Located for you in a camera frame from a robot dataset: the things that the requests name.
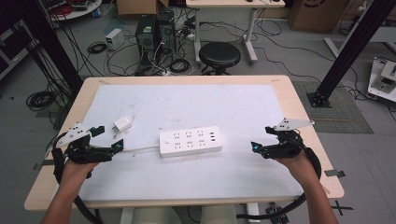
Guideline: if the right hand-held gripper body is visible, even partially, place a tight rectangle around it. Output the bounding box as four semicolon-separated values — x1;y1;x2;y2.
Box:
261;117;316;161

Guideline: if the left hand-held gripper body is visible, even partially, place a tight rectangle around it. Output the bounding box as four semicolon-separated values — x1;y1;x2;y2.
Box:
55;121;114;165

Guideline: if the person's left hand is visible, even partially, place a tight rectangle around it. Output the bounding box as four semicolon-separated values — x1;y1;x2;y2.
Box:
60;160;101;187

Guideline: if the person's right hand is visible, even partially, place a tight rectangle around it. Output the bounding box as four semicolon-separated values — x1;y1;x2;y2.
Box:
275;150;319;189

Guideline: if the white charger adapter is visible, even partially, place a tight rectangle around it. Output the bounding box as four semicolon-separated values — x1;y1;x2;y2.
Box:
112;115;134;133

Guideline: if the wooden table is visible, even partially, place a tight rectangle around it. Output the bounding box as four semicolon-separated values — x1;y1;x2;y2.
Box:
23;74;346;213

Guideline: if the grey tape piece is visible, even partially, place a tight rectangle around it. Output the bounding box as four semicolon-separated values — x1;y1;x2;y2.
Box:
323;169;347;179
33;159;56;171

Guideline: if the white table leg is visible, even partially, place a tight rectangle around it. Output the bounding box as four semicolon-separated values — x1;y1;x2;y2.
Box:
119;207;135;224
245;202;262;224

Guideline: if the grey floor mat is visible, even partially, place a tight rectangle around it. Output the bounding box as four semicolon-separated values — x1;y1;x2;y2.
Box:
291;80;375;135

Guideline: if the white table mat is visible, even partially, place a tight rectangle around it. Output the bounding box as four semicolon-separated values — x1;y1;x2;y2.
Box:
78;83;305;203

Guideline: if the black round stool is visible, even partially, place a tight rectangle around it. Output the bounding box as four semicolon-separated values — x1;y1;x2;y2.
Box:
198;41;242;77

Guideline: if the white box device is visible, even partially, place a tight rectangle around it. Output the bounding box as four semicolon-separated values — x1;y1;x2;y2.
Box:
105;28;126;51

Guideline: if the black metal stand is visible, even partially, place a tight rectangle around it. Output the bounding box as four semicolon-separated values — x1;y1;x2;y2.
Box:
18;0;84;95
305;0;396;109

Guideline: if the black computer tower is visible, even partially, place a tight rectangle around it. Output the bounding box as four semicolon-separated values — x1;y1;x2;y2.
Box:
134;14;159;67
156;10;177;54

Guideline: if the grey metal rack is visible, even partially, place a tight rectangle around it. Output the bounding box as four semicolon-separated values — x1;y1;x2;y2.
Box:
0;19;40;82

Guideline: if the white machine with panel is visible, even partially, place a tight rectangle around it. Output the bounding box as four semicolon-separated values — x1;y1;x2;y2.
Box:
367;56;396;104

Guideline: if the round white table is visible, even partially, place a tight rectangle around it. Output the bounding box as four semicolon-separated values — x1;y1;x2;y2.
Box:
39;0;104;21

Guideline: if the large cardboard box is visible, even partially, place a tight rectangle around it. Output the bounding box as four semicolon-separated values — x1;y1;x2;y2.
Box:
287;0;350;35

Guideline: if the small cardboard box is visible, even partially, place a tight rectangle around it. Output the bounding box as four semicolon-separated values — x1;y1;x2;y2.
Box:
116;0;169;17

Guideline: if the white-legged wooden desk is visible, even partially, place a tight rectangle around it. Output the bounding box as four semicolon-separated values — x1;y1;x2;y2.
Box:
185;0;286;66

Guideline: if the white power strip cable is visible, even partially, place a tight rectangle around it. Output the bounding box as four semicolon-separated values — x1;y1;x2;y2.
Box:
121;145;162;154

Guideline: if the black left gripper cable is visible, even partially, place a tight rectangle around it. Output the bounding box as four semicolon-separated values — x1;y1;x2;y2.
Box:
50;133;105;224

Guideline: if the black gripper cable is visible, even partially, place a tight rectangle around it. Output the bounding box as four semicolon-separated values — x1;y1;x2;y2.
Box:
50;133;105;224
235;146;322;220

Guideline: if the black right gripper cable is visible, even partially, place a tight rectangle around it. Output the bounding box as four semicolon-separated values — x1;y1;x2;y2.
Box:
235;146;322;220

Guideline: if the coiled black cable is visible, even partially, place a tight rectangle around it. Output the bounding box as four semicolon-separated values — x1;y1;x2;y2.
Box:
25;90;58;112
169;58;191;75
86;41;108;55

